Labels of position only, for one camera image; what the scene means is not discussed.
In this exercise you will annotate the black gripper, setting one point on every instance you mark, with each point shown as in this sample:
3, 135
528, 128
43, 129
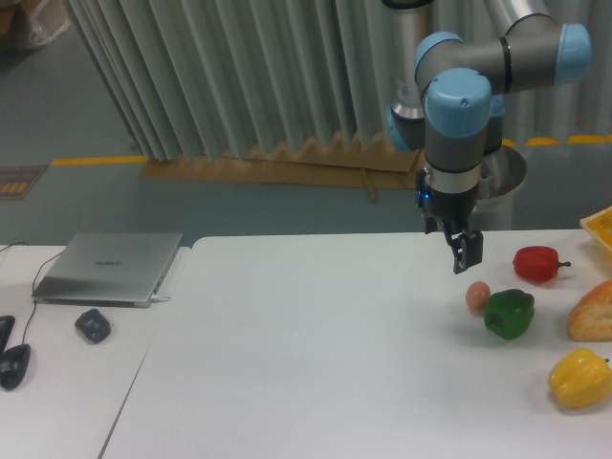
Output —
450, 212

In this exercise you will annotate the yellow bell pepper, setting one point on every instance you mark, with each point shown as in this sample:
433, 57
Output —
580, 379

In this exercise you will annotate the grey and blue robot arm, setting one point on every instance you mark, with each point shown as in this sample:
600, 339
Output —
455, 108

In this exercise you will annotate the red bell pepper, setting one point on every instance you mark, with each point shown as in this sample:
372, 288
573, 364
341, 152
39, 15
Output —
538, 264

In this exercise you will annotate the green bell pepper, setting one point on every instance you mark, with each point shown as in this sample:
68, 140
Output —
509, 313

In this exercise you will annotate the yellow basket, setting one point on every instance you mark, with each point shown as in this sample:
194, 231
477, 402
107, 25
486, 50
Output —
599, 227

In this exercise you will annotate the brown egg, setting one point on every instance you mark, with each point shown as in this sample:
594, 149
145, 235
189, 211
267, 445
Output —
477, 296

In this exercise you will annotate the brown cardboard sheet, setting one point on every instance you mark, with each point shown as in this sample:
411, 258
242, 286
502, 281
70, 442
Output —
372, 166

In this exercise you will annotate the bread loaf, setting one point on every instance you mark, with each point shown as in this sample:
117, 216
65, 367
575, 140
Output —
590, 319

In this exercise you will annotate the grey folding curtain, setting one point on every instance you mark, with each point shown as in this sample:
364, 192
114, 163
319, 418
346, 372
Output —
204, 77

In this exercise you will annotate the silver laptop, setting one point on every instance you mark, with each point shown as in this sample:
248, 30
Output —
109, 269

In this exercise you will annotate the small black controller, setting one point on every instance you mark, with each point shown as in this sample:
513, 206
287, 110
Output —
94, 326

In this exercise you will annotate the black device at edge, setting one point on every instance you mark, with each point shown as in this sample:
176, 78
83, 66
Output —
6, 326

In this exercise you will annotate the black computer mouse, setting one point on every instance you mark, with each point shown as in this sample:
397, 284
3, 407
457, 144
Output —
14, 366

